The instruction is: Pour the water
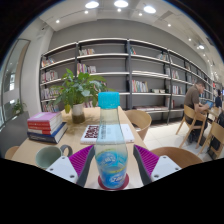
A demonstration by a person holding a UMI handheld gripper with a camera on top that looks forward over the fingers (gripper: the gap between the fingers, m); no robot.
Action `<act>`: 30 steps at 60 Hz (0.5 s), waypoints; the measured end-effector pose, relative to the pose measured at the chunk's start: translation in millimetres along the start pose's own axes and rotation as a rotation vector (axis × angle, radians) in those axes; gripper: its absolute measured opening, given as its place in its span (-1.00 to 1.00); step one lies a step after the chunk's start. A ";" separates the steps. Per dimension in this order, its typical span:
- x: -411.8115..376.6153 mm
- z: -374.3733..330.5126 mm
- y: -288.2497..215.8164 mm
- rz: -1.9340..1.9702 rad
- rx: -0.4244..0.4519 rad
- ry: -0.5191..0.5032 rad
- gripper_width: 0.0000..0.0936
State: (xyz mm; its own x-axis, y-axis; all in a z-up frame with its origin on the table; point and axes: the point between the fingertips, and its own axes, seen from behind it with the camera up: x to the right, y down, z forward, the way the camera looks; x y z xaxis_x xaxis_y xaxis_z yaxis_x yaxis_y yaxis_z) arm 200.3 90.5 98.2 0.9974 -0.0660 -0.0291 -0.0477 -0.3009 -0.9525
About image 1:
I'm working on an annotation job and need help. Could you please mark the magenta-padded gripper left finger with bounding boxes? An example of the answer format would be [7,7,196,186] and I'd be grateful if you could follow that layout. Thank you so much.
[45,144,97,188]

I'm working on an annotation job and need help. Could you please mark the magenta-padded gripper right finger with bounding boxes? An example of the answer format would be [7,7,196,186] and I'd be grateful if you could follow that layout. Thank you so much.
[132,144,183,187]

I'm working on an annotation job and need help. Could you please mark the clear bottle with blue cap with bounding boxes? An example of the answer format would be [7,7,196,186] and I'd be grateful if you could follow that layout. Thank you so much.
[94,91,129,190]

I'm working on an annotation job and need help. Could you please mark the round-backed wooden chair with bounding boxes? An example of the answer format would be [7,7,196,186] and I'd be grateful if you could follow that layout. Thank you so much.
[4,145,20,160]
[150,146,204,169]
[124,109,153,141]

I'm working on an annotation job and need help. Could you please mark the grey-green patterned ceramic mug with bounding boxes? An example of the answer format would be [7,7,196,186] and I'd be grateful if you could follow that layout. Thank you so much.
[35,144,74,170]

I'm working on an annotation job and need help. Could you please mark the navy blue book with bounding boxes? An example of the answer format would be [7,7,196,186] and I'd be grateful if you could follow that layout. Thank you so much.
[27,122,69,144]

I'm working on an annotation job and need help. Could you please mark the flat round red coaster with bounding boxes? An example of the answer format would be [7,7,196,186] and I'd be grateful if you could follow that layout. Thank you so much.
[97,173,130,192]

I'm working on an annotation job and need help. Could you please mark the white magazine with patterned cover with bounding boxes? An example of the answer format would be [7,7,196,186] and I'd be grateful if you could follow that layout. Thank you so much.
[80,123,135,145]

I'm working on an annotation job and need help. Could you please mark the purple book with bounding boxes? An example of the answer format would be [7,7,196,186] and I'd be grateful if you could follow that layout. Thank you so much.
[27,111,63,123]

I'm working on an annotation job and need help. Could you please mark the black backpack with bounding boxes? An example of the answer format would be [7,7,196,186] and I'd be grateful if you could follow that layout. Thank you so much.
[208,113,224,158]

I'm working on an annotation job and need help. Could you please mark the person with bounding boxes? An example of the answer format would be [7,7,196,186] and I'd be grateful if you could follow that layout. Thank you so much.
[183,79,211,144]
[214,89,224,109]

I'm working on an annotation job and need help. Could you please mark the small green plant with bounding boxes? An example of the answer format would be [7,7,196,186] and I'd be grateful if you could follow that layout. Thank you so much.
[12,98,27,116]

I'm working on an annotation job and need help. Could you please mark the laptop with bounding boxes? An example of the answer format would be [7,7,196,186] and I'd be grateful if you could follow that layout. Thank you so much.
[203,99,214,109]

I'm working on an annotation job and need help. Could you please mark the green potted plant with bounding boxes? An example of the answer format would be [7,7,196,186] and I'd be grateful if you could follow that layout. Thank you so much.
[49,68,113,125]

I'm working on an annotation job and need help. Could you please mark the grey shelf unit with books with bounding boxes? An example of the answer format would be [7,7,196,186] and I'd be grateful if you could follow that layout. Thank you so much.
[39,37,218,125]

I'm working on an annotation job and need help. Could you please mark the round ceiling lights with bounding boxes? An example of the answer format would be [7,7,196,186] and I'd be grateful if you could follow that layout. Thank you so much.
[54,0,206,51]

